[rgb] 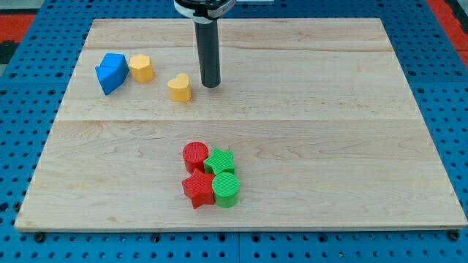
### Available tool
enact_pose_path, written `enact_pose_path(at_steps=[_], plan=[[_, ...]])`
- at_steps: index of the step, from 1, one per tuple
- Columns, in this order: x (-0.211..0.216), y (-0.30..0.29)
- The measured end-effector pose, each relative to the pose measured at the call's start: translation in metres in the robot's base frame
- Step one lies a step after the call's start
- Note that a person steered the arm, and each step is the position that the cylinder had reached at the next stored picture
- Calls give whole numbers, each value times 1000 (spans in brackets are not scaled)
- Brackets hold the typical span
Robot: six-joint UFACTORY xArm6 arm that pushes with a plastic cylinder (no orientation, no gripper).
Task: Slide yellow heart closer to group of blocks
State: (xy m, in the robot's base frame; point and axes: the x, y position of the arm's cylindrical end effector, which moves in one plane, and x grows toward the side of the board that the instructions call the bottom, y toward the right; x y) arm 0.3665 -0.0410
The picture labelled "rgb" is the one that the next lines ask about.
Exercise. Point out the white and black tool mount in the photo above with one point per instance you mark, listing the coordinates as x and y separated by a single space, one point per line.
203 11

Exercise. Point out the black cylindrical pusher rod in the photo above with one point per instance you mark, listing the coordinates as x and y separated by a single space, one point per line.
208 53

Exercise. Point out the yellow heart block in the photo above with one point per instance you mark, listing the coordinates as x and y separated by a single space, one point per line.
180 88

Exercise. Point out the yellow hexagon block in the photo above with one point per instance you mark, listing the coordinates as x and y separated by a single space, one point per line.
141 68

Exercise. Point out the blue angular block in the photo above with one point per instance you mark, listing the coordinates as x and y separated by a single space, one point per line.
112 72

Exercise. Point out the red cylinder block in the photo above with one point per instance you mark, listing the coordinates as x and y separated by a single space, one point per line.
194 155

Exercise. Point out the green star block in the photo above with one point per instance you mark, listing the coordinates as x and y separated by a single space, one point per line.
219 161

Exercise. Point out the red star block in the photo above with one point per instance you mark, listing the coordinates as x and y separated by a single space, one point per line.
198 187

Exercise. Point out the green cylinder block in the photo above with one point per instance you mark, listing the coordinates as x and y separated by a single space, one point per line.
226 187

